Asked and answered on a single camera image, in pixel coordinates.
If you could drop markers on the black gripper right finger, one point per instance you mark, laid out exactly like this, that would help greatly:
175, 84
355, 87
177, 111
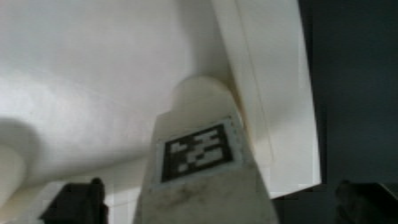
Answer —
367, 203

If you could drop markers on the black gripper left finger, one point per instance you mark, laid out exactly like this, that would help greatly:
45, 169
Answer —
79, 207

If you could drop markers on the white table leg with tag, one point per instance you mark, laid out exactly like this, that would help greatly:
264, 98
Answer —
204, 187

